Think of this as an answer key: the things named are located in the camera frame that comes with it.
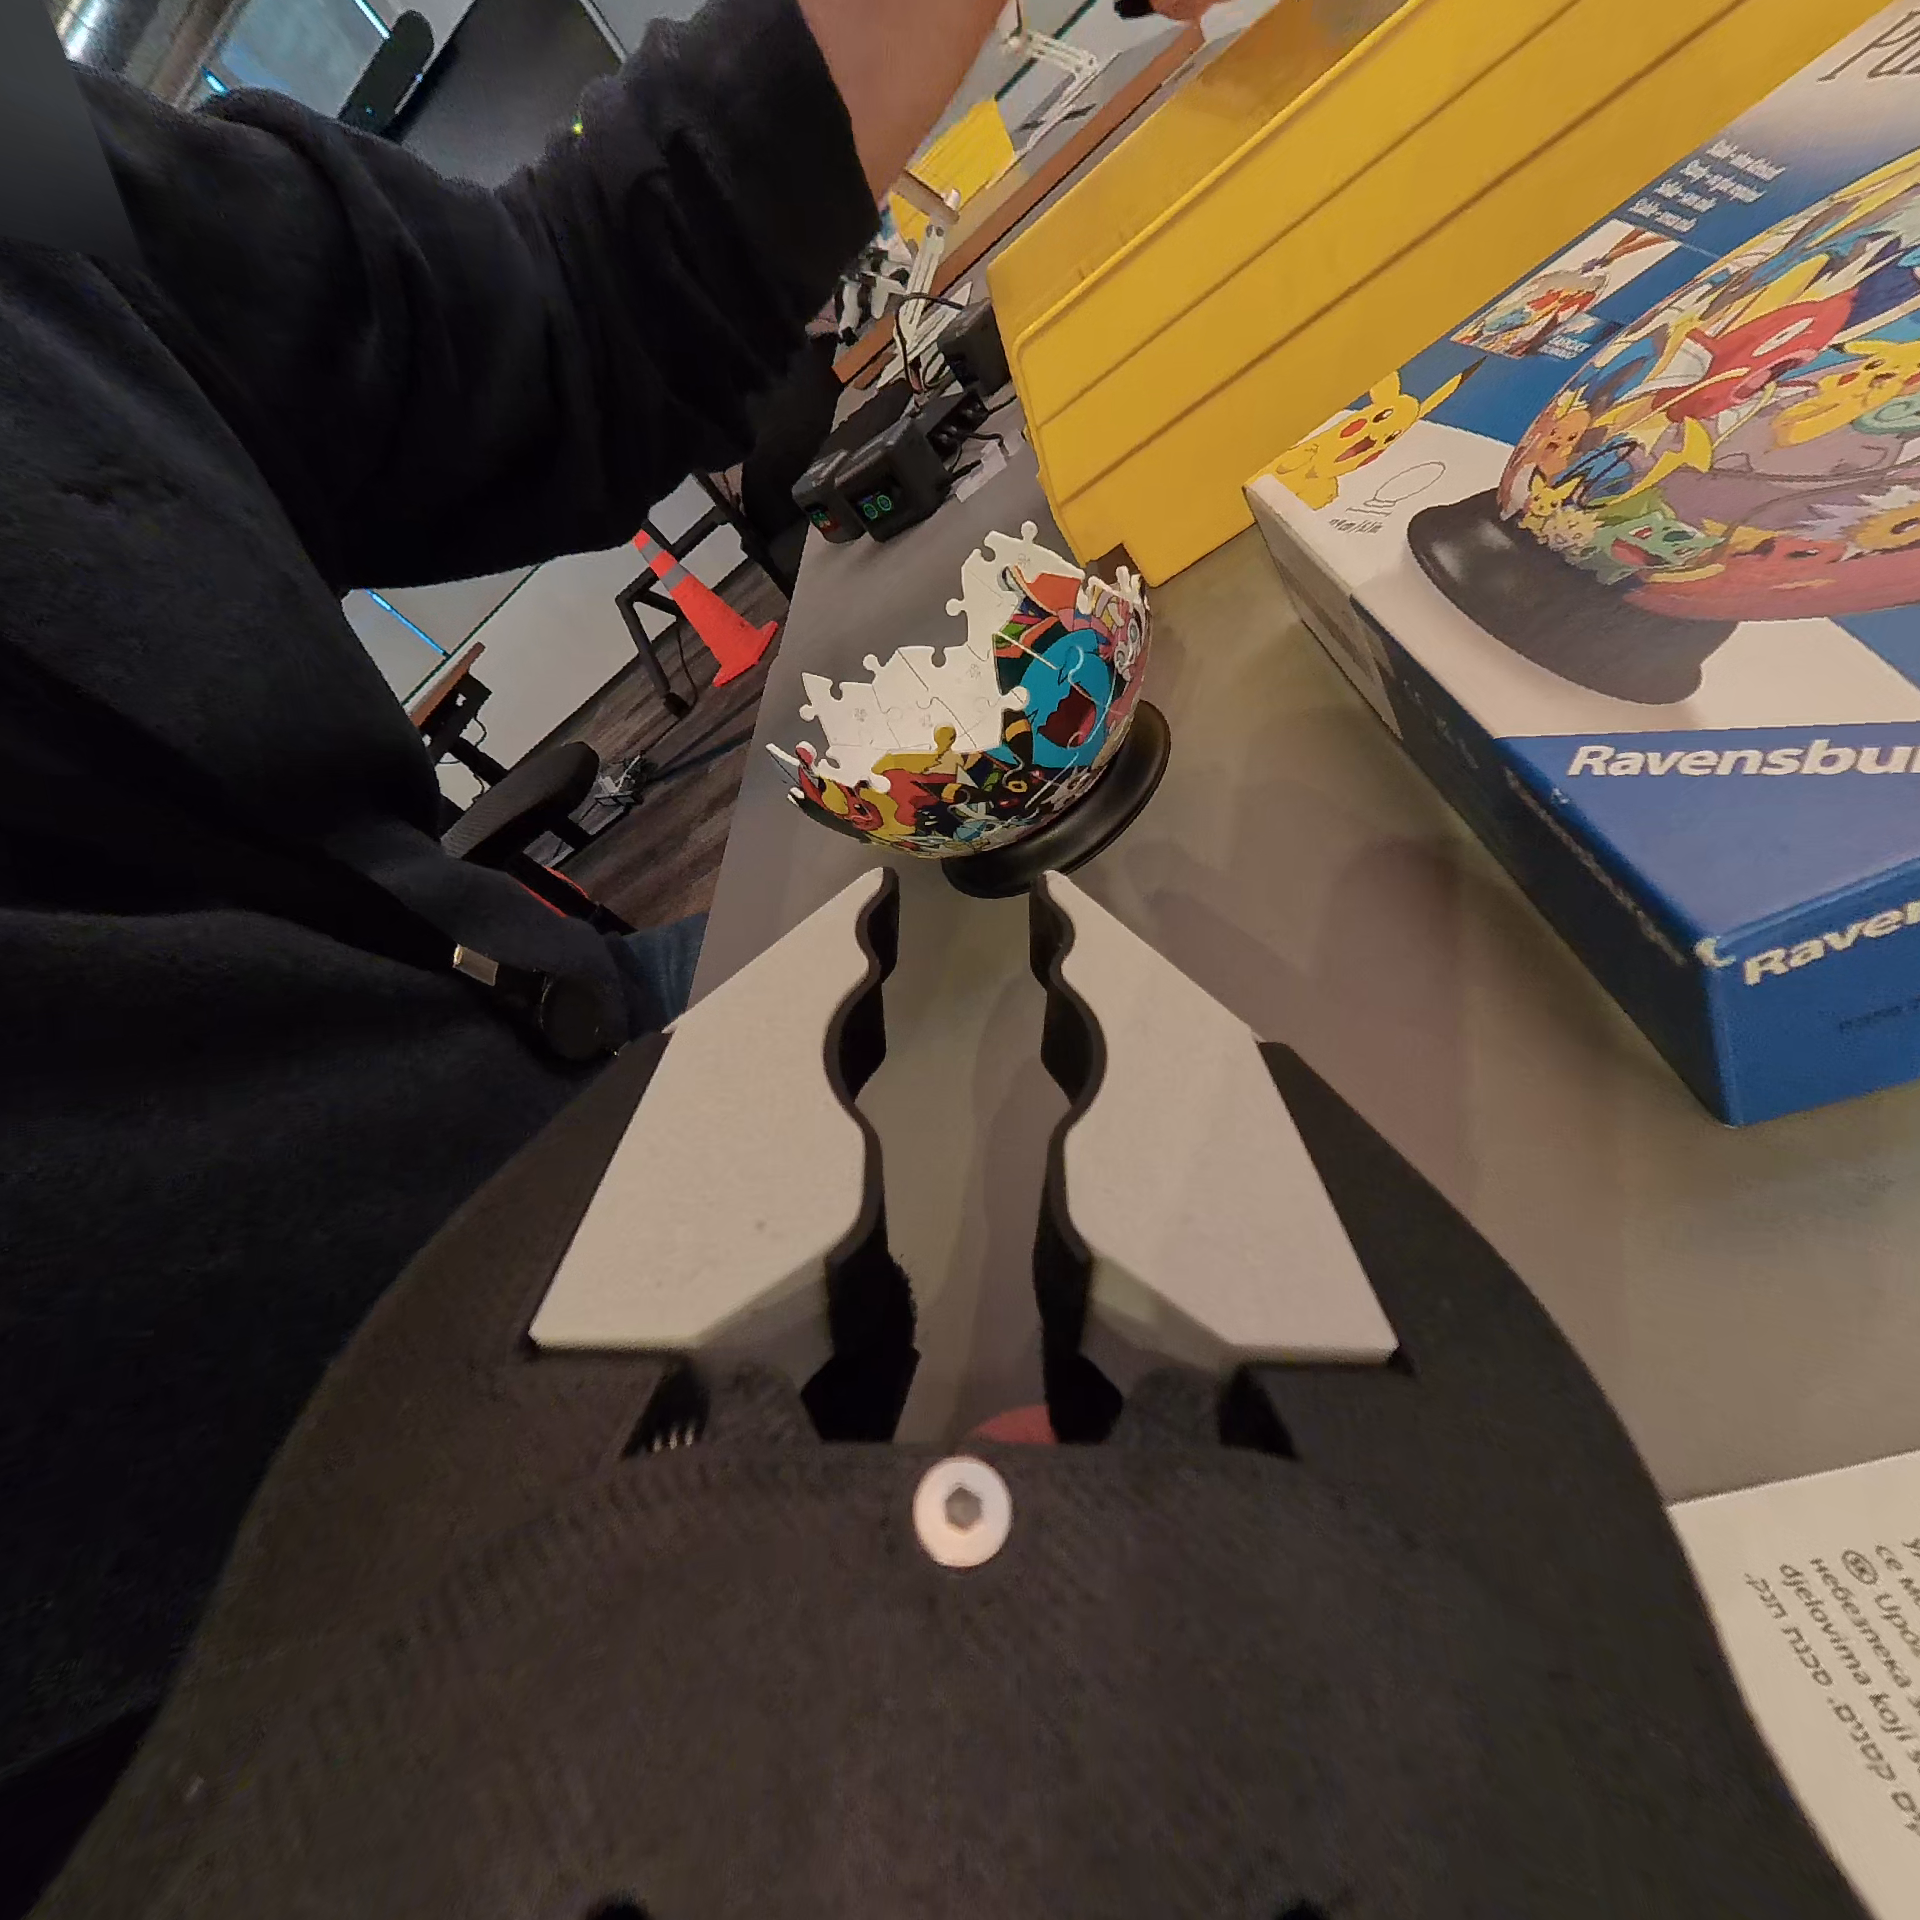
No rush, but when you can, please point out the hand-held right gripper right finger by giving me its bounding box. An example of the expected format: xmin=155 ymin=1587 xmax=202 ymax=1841
xmin=1025 ymin=870 xmax=1401 ymax=1376

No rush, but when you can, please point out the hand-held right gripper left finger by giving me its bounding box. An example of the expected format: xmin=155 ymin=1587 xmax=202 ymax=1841
xmin=531 ymin=866 xmax=921 ymax=1391

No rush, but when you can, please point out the colourful half-built puzzle ball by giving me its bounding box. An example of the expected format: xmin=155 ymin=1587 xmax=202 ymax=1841
xmin=765 ymin=521 xmax=1153 ymax=860

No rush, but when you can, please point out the yellow plastic bin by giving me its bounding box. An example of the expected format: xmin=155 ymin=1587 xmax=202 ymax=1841
xmin=988 ymin=0 xmax=1902 ymax=591

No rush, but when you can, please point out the person's left forearm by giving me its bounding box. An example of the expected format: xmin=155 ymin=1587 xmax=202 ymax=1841
xmin=92 ymin=0 xmax=1011 ymax=595

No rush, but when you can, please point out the black round ball stand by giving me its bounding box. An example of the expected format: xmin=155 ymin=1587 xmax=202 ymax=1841
xmin=943 ymin=707 xmax=1172 ymax=903

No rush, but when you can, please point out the blue puzzle box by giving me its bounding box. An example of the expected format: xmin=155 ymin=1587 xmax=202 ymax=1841
xmin=1242 ymin=0 xmax=1920 ymax=1131

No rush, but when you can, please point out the person's blue jeans leg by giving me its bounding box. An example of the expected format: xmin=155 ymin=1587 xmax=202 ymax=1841
xmin=620 ymin=911 xmax=709 ymax=1040

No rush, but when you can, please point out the black office chair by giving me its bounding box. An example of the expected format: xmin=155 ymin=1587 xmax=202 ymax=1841
xmin=441 ymin=738 xmax=601 ymax=893

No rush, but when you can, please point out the person's dark clothed torso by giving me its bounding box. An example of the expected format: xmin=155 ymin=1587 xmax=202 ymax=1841
xmin=0 ymin=70 xmax=709 ymax=1920

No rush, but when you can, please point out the orange traffic cone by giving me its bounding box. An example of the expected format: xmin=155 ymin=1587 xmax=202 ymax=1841
xmin=632 ymin=526 xmax=781 ymax=688

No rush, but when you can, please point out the black battery charger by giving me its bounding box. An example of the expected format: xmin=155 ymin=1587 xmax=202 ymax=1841
xmin=790 ymin=452 xmax=873 ymax=544
xmin=840 ymin=420 xmax=967 ymax=544

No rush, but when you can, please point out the white printed instruction sheet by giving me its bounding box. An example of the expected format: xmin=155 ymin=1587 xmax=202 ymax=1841
xmin=1669 ymin=1448 xmax=1920 ymax=1920

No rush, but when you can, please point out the brown wooden table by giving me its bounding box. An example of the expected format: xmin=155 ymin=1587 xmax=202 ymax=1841
xmin=832 ymin=0 xmax=1203 ymax=387

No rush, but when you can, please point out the yellow storage box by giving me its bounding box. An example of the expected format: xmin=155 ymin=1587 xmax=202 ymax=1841
xmin=897 ymin=97 xmax=1025 ymax=216

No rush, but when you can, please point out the black badge reel lanyard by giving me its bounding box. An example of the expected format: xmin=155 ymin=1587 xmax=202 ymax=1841
xmin=450 ymin=937 xmax=633 ymax=1060

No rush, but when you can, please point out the black wall screen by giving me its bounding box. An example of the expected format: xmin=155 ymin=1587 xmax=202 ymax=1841
xmin=347 ymin=0 xmax=633 ymax=191

